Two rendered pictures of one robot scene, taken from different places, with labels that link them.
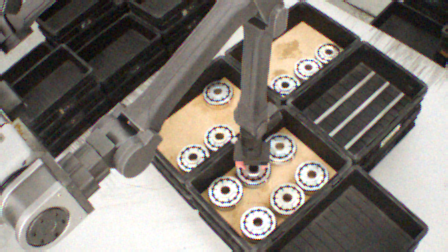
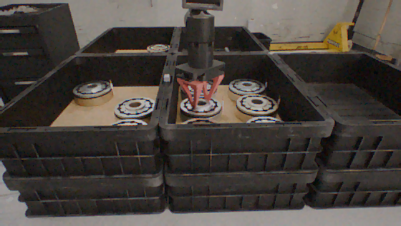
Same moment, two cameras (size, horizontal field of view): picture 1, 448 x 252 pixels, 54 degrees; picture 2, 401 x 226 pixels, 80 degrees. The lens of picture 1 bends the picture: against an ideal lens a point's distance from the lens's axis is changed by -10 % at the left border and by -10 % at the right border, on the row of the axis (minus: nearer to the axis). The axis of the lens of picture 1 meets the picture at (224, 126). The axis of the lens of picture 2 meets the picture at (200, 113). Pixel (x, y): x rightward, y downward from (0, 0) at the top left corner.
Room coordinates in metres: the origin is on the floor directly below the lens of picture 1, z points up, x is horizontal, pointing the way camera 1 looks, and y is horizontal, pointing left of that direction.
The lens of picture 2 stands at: (0.47, 0.40, 1.15)
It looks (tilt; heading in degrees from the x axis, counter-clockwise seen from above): 31 degrees down; 298
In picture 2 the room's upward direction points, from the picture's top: straight up
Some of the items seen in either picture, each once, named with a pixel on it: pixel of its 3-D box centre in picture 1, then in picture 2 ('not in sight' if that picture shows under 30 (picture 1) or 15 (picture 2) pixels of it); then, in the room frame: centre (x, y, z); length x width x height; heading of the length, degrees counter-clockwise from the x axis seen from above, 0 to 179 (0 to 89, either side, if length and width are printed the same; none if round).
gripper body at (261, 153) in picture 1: (251, 147); (200, 56); (0.71, -0.06, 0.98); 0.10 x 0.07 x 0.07; 74
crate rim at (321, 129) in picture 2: (269, 174); (230, 83); (0.65, -0.10, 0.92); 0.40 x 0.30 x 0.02; 120
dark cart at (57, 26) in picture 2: not in sight; (43, 66); (2.53, -0.67, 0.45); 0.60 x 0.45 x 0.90; 126
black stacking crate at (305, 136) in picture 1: (270, 183); (229, 102); (0.65, -0.10, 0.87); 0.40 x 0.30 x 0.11; 120
